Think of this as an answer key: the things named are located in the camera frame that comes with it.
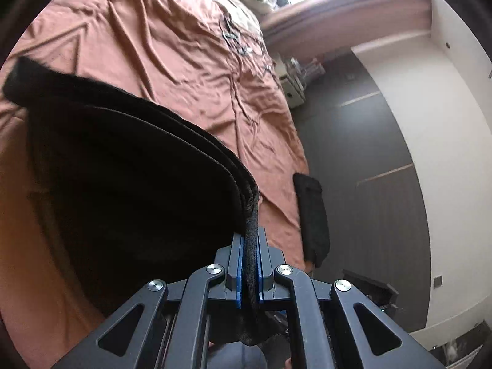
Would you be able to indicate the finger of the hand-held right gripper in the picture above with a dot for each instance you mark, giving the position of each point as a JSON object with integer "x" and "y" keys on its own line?
{"x": 369, "y": 284}

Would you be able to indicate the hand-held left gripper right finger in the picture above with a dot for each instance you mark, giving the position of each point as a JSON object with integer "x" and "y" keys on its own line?
{"x": 265, "y": 273}

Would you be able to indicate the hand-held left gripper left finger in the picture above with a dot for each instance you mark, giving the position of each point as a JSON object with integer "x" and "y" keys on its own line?
{"x": 239, "y": 265}

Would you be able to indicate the black pants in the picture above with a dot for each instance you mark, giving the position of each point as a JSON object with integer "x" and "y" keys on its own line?
{"x": 134, "y": 184}

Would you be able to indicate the folded black garment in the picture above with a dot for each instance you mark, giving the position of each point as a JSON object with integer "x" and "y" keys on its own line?
{"x": 312, "y": 219}

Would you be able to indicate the person's right leg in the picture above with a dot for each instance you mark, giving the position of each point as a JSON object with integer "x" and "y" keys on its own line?
{"x": 230, "y": 357}

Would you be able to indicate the grey wardrobe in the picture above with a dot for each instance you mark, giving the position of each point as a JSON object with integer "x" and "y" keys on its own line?
{"x": 365, "y": 142}

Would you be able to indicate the white nightstand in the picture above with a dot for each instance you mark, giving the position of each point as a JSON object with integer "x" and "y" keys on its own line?
{"x": 293, "y": 90}

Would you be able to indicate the pink and white desk items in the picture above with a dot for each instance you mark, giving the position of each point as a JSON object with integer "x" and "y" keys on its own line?
{"x": 307, "y": 69}

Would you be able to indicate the bed with orange sheet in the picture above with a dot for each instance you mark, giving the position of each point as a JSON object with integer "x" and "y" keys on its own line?
{"x": 173, "y": 46}

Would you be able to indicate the pink curtain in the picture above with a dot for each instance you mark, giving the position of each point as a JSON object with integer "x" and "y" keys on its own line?
{"x": 346, "y": 11}

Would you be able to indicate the wall socket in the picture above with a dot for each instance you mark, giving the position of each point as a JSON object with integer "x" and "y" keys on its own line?
{"x": 438, "y": 281}

